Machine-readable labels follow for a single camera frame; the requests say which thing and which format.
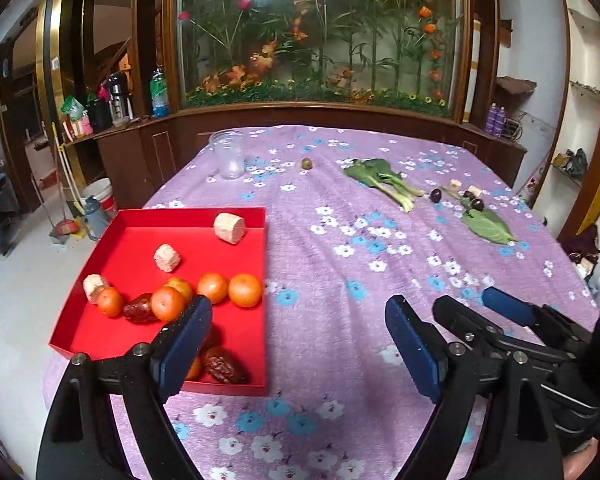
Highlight small round yam piece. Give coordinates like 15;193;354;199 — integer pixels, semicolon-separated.
154;244;181;273

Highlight small green olive fruit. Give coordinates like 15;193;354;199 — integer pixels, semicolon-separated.
301;158;313;170

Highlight purple spray bottles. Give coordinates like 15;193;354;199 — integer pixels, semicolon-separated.
483;103;506;138

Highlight far yam piece right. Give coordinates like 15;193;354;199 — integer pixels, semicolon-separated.
467;185;482;198

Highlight grey thermos jug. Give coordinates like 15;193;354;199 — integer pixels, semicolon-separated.
82;196;110;242

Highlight pale yellow orange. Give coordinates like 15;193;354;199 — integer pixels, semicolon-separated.
166;278;195;304

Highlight small orange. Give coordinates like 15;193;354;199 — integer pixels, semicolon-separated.
96;286;125;318
227;273;263;309

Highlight clear plastic cup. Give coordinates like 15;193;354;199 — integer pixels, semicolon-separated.
209;130;246;180

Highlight black kettle flask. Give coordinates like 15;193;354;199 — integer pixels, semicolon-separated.
105;72;133;127

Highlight large green leaf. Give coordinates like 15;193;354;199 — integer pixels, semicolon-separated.
442;188;517;245

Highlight wrinkled dark date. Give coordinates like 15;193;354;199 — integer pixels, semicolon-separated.
204;347;250;385

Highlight person right hand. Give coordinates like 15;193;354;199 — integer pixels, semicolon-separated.
562;438;600;480

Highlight red tray box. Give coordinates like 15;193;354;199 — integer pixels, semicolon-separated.
48;208;268;396

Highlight dark plum on leaf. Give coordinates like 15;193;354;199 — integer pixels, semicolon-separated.
470;198;484;211

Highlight lone mandarin orange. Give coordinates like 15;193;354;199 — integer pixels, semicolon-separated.
196;272;228;304

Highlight purple floral tablecloth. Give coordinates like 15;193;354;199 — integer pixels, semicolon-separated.
42;123;600;480

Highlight dark plum left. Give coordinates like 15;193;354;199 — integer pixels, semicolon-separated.
429;188;442;204

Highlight bok choy greens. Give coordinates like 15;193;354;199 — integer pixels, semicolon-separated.
342;158;425;214

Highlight large white yam chunk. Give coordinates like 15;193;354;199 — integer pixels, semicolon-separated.
213;212;247;245

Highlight smooth red jujube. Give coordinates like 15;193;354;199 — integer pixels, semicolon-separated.
122;292;157;324

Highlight green label water bottle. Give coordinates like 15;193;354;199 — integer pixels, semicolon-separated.
149;66;170;118

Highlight large front orange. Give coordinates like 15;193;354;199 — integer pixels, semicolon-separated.
151;286;186;323

